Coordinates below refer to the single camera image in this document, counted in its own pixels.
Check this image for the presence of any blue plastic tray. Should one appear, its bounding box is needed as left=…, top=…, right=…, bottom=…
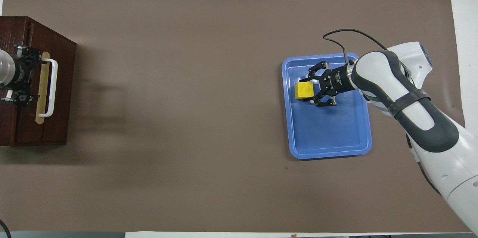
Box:
left=282, top=53, right=373, bottom=160

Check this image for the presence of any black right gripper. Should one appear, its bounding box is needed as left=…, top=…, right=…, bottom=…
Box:
left=299, top=61, right=355, bottom=108

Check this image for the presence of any dark wooden cabinet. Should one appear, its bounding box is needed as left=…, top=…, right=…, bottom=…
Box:
left=0, top=16, right=77, bottom=147

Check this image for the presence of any brown table mat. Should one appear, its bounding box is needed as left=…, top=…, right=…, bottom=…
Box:
left=0, top=0, right=477, bottom=233

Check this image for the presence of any wooden drawer with white handle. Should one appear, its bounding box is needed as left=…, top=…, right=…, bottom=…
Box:
left=17, top=19, right=77, bottom=146

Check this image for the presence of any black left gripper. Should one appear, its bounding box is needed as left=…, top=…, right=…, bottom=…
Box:
left=1, top=45, right=41, bottom=106

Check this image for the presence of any yellow cube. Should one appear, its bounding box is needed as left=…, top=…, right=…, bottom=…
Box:
left=295, top=82, right=314, bottom=101

